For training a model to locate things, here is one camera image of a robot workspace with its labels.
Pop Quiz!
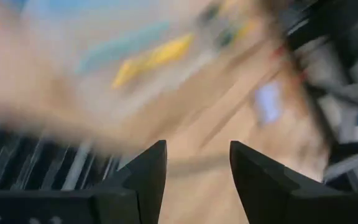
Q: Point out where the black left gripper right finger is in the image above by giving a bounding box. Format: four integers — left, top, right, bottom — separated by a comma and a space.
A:
229, 140, 358, 224

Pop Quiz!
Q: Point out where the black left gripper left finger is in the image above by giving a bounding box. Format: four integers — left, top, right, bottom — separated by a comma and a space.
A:
88, 139, 168, 224

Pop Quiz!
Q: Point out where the black calculator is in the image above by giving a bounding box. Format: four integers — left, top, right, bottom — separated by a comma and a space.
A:
0, 123, 127, 191

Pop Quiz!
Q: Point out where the teal pen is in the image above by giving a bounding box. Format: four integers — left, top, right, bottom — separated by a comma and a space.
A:
76, 21, 171, 75

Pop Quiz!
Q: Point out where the lavender sticky note pad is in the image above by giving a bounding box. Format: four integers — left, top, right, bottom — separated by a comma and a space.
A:
252, 80, 285, 126

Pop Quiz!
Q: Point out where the yellow green crayon box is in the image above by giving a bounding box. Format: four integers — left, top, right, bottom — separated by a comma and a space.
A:
196, 1, 259, 49

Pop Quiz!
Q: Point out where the clear pencil case teal lid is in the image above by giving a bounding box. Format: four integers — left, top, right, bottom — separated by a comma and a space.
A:
0, 0, 220, 110

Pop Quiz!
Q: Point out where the black aluminium table frame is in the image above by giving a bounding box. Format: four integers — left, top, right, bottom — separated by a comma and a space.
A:
300, 74, 358, 194

